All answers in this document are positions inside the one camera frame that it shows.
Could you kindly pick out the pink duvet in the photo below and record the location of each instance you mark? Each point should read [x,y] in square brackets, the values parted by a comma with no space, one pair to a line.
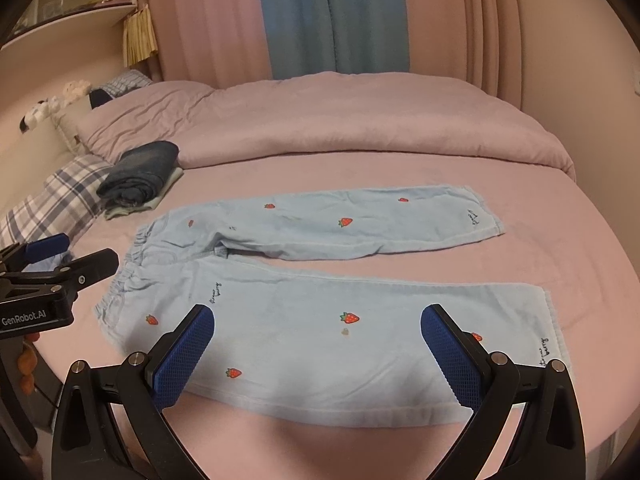
[325,120]

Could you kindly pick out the light blue strawberry pants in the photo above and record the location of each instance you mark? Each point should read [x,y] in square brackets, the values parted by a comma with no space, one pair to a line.
[300,330]

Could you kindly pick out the plaid pillow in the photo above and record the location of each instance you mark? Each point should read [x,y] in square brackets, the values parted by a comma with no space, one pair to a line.
[125,82]
[55,200]

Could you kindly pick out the blue curtain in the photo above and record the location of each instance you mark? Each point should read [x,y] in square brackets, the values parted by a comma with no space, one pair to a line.
[330,10]

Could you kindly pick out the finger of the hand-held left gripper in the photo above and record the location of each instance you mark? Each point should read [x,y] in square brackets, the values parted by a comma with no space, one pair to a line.
[92,266]
[47,247]

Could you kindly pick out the white wall shelf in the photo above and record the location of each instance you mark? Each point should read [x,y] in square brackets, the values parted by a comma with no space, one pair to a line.
[70,10]

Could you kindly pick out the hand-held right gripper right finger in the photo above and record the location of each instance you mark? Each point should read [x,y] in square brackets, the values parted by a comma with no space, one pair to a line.
[450,355]

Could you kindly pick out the pink bed sheet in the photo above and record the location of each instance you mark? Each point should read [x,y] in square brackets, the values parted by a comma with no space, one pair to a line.
[525,260]

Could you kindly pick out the folded pale green cloth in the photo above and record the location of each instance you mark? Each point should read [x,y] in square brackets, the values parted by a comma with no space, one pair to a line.
[165,187]

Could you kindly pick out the white plush toy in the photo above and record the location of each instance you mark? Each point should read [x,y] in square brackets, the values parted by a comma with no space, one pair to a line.
[77,88]
[42,110]

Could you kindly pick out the yellow fringed cloth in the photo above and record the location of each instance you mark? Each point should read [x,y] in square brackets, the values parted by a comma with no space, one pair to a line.
[140,35]

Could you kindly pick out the person's left hand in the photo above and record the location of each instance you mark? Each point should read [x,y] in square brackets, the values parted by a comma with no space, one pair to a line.
[27,360]

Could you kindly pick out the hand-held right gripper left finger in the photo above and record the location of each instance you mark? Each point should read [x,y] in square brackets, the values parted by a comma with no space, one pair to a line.
[182,355]

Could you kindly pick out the pink curtain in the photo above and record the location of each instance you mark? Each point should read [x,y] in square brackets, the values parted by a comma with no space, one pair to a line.
[210,15]
[460,15]

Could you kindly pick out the cream bed headboard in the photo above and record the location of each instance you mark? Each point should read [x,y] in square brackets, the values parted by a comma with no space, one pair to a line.
[25,165]

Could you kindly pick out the folded dark denim jeans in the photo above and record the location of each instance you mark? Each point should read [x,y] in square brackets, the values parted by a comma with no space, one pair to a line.
[140,170]

